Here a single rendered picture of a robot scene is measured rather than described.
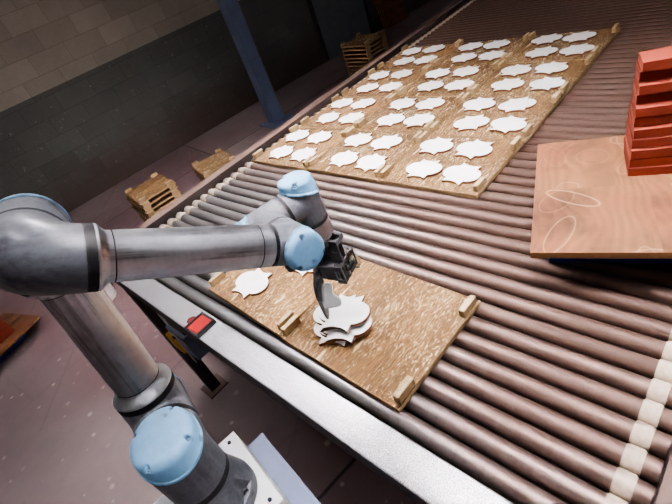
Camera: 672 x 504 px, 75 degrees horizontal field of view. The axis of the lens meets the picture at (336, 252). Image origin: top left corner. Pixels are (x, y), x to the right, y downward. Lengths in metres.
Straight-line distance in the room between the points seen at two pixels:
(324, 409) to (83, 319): 0.55
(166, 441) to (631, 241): 1.00
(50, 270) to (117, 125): 5.58
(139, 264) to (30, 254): 0.13
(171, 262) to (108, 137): 5.54
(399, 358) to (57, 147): 5.45
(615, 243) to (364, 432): 0.68
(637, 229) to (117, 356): 1.09
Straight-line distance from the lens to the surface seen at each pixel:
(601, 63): 2.35
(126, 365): 0.88
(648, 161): 1.32
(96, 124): 6.15
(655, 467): 0.96
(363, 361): 1.09
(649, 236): 1.15
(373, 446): 0.99
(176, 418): 0.86
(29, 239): 0.67
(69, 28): 6.11
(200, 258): 0.69
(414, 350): 1.07
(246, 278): 1.48
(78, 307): 0.82
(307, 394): 1.11
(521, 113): 1.96
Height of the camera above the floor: 1.77
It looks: 36 degrees down
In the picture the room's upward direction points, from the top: 22 degrees counter-clockwise
